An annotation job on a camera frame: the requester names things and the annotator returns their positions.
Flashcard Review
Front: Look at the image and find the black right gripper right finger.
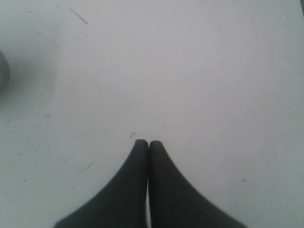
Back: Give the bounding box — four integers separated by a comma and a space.
148, 141, 244, 228

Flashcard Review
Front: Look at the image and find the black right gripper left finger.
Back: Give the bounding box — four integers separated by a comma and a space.
55, 139, 149, 228

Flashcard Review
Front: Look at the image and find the stainless steel cup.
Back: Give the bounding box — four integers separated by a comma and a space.
0, 52, 10, 93

